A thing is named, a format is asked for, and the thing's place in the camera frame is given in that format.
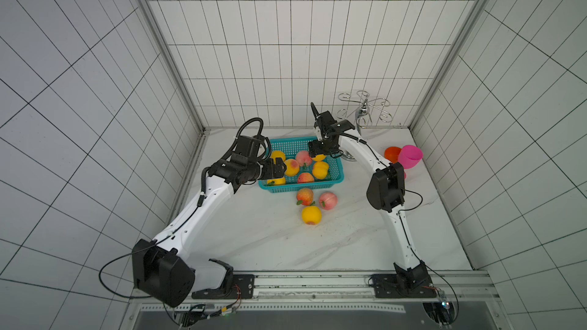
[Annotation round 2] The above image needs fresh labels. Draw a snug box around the orange-red peach top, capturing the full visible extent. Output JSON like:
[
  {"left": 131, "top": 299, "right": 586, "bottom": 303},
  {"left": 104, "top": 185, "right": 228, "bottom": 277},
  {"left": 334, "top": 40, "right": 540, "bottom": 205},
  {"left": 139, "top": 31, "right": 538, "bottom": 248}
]
[{"left": 296, "top": 188, "right": 314, "bottom": 206}]

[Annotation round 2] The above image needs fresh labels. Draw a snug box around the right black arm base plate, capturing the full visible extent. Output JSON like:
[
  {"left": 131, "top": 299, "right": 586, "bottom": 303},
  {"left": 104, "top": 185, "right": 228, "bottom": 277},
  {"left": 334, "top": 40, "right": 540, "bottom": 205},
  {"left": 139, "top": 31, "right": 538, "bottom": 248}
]
[{"left": 367, "top": 273, "right": 437, "bottom": 299}]

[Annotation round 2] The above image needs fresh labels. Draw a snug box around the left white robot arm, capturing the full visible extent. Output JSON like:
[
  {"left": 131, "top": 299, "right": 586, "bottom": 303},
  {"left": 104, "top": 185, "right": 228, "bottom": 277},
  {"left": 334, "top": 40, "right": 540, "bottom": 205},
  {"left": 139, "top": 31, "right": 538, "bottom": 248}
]
[{"left": 131, "top": 117, "right": 286, "bottom": 307}]

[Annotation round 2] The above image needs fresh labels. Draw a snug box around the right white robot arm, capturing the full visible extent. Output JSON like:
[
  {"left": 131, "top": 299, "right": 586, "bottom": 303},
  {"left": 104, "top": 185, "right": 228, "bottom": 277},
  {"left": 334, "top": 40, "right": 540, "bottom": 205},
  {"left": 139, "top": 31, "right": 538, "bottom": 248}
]
[{"left": 309, "top": 103, "right": 431, "bottom": 297}]

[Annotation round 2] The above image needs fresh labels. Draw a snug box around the orange-pink peach bottom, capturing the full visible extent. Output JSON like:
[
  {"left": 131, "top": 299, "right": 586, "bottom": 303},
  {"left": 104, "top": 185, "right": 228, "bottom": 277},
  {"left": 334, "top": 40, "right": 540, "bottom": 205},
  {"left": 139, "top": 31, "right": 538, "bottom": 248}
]
[{"left": 284, "top": 159, "right": 300, "bottom": 177}]

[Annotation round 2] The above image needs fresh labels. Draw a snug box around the yellow peach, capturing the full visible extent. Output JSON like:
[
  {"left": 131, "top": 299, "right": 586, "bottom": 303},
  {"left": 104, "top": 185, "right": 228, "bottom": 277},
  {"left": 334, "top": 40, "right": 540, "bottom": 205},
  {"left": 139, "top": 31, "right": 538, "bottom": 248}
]
[
  {"left": 266, "top": 177, "right": 287, "bottom": 186},
  {"left": 271, "top": 151, "right": 287, "bottom": 163},
  {"left": 301, "top": 206, "right": 322, "bottom": 226},
  {"left": 312, "top": 161, "right": 330, "bottom": 180},
  {"left": 312, "top": 154, "right": 326, "bottom": 162},
  {"left": 297, "top": 173, "right": 315, "bottom": 183}
]

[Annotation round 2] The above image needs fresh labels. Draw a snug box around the pink peach top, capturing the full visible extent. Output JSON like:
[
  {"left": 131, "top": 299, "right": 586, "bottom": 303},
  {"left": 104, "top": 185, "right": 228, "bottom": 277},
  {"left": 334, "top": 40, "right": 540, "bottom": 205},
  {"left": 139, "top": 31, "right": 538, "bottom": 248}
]
[{"left": 319, "top": 192, "right": 338, "bottom": 211}]

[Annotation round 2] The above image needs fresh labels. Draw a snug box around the pink peach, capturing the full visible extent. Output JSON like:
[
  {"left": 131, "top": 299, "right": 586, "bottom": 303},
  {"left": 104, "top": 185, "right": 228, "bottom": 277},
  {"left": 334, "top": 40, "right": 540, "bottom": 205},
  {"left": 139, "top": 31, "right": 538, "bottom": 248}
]
[
  {"left": 295, "top": 151, "right": 313, "bottom": 167},
  {"left": 319, "top": 192, "right": 338, "bottom": 211}
]

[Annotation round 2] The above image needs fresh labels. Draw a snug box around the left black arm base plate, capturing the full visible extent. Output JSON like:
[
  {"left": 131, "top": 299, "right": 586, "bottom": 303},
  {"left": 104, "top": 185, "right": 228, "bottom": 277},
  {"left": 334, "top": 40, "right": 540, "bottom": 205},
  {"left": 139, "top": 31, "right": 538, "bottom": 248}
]
[{"left": 191, "top": 274, "right": 255, "bottom": 300}]

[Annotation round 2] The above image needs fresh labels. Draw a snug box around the orange plastic goblet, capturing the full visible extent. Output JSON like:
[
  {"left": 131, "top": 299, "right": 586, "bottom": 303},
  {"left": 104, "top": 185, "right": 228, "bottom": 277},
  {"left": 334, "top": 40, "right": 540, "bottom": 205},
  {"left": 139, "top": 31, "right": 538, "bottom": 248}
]
[{"left": 384, "top": 147, "right": 401, "bottom": 163}]

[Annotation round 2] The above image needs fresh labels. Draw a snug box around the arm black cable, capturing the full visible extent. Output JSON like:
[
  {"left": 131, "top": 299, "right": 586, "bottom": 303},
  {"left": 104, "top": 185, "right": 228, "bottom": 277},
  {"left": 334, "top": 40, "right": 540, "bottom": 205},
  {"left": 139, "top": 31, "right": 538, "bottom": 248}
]
[
  {"left": 98, "top": 251, "right": 152, "bottom": 299},
  {"left": 396, "top": 189, "right": 460, "bottom": 322}
]

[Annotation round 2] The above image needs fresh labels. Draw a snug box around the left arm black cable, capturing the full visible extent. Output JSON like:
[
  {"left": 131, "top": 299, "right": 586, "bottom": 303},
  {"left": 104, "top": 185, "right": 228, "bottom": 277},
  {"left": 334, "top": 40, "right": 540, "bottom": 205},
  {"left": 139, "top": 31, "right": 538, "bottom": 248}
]
[{"left": 98, "top": 251, "right": 152, "bottom": 299}]

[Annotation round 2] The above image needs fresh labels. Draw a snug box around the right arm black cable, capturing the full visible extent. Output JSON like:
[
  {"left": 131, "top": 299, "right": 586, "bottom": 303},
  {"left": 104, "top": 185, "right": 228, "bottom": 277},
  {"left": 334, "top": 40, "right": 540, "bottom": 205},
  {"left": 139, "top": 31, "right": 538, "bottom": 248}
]
[{"left": 396, "top": 189, "right": 460, "bottom": 322}]

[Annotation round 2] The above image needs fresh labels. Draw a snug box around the magenta plastic goblet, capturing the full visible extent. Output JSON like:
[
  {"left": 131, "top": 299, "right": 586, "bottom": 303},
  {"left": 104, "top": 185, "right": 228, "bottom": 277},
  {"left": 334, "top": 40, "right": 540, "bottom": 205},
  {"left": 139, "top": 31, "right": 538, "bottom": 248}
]
[{"left": 397, "top": 145, "right": 423, "bottom": 178}]

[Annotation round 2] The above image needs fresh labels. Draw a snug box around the aluminium mounting rail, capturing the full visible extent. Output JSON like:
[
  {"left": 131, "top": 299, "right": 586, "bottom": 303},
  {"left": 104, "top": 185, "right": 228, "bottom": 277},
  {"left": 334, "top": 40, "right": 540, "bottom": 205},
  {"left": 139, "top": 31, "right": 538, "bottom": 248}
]
[{"left": 138, "top": 270, "right": 499, "bottom": 313}]

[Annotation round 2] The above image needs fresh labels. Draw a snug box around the chrome cup holder stand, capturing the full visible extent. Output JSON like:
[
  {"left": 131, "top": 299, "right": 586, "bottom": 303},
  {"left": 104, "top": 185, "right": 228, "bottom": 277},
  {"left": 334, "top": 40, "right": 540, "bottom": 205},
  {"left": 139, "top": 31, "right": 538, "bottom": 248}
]
[{"left": 336, "top": 90, "right": 394, "bottom": 137}]

